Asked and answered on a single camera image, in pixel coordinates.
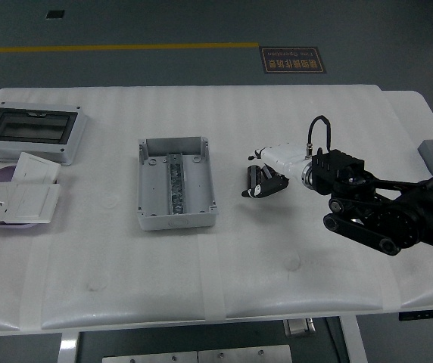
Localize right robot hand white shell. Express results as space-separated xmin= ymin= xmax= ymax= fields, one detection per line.
xmin=241 ymin=142 xmax=312 ymax=198

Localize open grey junction box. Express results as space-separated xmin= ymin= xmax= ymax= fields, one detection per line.
xmin=136 ymin=136 xmax=220 ymax=231

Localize grey distribution box dark window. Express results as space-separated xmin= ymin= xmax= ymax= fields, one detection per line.
xmin=0 ymin=101 xmax=89 ymax=166

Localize brown floor sign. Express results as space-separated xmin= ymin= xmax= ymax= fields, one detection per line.
xmin=258 ymin=46 xmax=328 ymax=76

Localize white foam mat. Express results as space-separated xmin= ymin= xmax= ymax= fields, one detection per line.
xmin=0 ymin=85 xmax=433 ymax=336

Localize white table leg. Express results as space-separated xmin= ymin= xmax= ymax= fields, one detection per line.
xmin=339 ymin=315 xmax=367 ymax=363
xmin=58 ymin=331 xmax=81 ymax=363

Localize grey metal plate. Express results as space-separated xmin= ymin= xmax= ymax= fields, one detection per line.
xmin=101 ymin=351 xmax=198 ymax=363
xmin=197 ymin=344 xmax=293 ymax=363

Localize black table control panel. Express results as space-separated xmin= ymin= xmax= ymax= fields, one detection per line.
xmin=397 ymin=308 xmax=433 ymax=322

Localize white tape strip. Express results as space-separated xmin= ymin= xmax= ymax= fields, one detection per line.
xmin=19 ymin=237 xmax=53 ymax=330

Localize purple round disc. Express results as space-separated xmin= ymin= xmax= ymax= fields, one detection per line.
xmin=0 ymin=165 xmax=39 ymax=230

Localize metal mounting rail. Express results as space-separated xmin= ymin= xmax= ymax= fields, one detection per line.
xmin=166 ymin=152 xmax=186 ymax=215

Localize silver metal bracket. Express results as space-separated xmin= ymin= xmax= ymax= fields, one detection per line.
xmin=283 ymin=318 xmax=316 ymax=337

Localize small white switch panel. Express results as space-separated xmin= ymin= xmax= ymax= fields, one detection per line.
xmin=11 ymin=151 xmax=61 ymax=185

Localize large white switch panel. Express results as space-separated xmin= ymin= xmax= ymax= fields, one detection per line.
xmin=3 ymin=183 xmax=62 ymax=224

